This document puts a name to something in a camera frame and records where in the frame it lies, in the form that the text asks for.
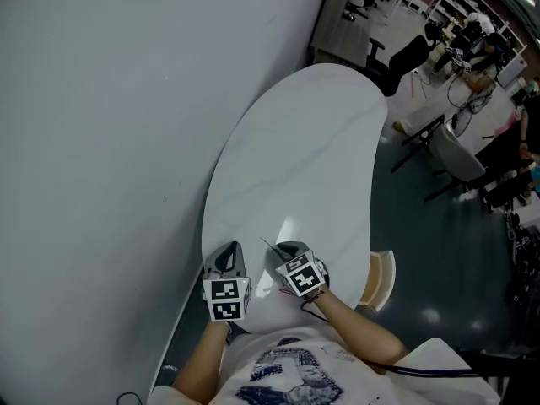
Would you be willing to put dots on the thin grey metal pin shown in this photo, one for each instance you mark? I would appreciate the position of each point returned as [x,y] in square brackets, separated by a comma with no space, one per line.
[268,244]

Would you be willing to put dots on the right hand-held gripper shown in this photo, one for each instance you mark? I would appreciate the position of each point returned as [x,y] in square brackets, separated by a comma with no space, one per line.
[304,277]

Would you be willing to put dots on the grey desk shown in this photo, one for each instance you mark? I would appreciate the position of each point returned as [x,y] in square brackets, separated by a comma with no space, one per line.
[341,28]

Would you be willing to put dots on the grey-green chair with black legs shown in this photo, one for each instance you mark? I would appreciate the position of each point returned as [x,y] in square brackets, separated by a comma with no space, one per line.
[451,154]

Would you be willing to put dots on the large white wooden drawer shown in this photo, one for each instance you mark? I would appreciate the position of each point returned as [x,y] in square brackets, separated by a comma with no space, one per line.
[379,281]

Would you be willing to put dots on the white printed t-shirt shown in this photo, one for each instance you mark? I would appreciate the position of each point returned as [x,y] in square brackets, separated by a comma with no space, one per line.
[295,374]

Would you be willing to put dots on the person's left forearm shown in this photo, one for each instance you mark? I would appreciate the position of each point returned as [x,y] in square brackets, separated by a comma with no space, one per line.
[202,365]

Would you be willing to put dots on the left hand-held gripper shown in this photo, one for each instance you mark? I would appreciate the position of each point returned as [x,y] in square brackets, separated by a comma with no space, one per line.
[225,293]

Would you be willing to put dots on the person's right forearm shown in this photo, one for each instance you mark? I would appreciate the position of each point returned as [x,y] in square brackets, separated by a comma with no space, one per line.
[363,331]

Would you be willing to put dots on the white curved table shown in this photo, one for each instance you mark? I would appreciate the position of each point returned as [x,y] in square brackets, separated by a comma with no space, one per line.
[304,163]

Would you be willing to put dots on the black office chair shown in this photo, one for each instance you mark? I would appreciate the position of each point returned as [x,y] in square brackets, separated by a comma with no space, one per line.
[405,61]

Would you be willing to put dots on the pile of black floor devices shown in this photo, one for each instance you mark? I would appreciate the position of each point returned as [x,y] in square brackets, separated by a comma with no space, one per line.
[525,260]

